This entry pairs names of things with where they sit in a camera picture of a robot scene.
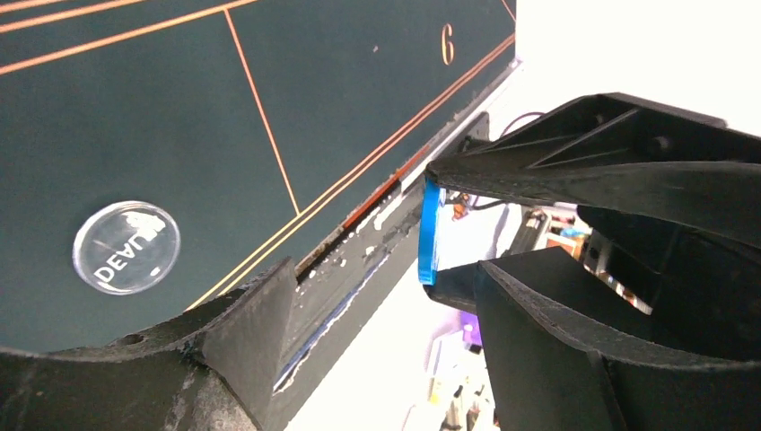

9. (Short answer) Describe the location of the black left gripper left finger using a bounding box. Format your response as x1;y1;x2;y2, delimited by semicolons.
1;259;297;430

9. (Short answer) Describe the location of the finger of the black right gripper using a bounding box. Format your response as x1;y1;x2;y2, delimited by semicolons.
425;92;760;247
423;262;482;314

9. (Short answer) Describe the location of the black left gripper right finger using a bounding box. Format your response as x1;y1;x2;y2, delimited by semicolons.
474;249;760;430

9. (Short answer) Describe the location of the green poker table mat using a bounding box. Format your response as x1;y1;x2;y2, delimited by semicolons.
1;1;517;352

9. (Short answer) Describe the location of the blue small blind button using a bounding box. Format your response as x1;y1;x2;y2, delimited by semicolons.
417;178;446;286

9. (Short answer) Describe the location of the clear dealer button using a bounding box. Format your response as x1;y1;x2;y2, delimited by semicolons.
72;200;181;295

